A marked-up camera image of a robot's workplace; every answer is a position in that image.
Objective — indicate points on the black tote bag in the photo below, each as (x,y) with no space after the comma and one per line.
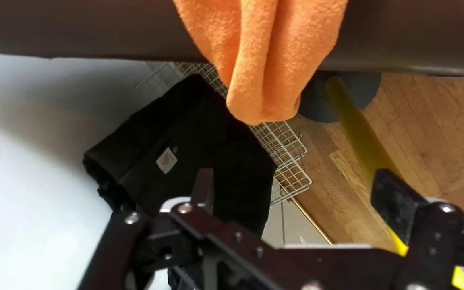
(188,139)

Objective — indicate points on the orange towel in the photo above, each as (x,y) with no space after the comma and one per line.
(266,54)

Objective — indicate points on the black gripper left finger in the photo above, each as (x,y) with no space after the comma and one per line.
(203,187)

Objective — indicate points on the brown leather sofa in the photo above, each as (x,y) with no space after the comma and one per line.
(80,26)

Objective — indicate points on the grey round sofa foot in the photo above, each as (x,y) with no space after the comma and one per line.
(357,91)

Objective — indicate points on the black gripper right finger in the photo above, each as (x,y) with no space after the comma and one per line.
(403,207)

